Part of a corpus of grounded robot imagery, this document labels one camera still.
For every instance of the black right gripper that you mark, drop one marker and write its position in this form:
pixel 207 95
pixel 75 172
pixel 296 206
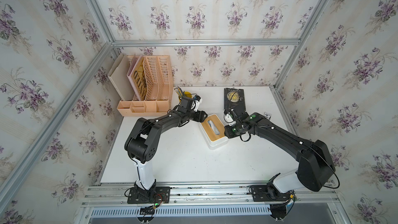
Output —
pixel 227 134

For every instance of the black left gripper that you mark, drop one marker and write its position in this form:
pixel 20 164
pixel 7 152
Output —
pixel 199 116

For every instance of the white bamboo tissue box lid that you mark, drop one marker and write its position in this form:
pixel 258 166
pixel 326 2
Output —
pixel 217 122

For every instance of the toothpaste tube box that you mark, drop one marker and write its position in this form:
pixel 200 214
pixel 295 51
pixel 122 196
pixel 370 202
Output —
pixel 268 116

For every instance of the blue tissue paper pack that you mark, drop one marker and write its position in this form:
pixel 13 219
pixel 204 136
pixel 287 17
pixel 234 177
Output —
pixel 213 126

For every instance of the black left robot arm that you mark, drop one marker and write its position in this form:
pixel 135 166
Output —
pixel 142 142

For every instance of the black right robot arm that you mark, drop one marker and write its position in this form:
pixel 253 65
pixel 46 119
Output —
pixel 315 163

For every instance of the white tissue box base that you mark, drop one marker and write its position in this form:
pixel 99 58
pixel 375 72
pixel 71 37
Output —
pixel 213 140

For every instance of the yellow pen cup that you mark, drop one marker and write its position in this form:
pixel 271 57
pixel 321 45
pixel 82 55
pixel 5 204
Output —
pixel 187 94

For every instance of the pink desk file organizer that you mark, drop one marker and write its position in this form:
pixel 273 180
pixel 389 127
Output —
pixel 159 80

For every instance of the brown book in organizer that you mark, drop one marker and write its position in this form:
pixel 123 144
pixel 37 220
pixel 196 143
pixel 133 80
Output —
pixel 136 76

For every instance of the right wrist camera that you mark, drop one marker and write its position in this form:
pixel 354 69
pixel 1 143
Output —
pixel 228 119

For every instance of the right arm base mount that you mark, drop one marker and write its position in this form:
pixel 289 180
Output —
pixel 268 193

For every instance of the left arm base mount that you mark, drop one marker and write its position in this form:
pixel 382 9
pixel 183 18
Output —
pixel 154 195

